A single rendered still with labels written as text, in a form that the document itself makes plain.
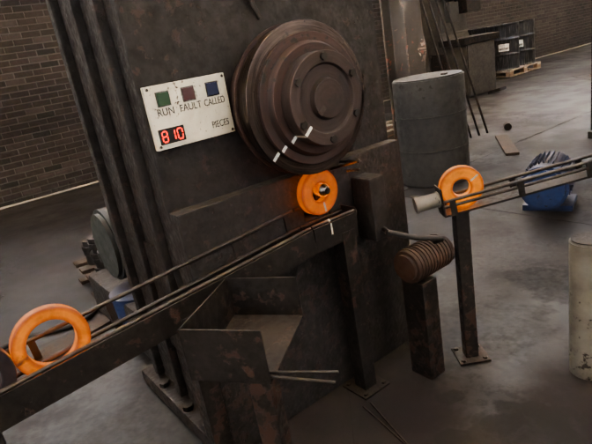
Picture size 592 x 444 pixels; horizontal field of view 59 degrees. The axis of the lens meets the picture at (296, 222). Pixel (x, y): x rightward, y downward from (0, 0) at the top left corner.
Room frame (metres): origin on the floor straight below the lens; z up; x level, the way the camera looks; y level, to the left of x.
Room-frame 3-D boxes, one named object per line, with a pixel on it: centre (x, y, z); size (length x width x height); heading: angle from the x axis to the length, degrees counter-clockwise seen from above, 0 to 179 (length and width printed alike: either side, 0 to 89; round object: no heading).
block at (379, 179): (1.83, -0.28, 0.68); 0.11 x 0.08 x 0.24; 34
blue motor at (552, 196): (3.30, -1.72, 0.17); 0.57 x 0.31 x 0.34; 144
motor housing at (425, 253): (1.76, -0.44, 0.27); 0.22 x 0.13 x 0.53; 124
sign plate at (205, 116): (1.59, 0.25, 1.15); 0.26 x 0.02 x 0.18; 124
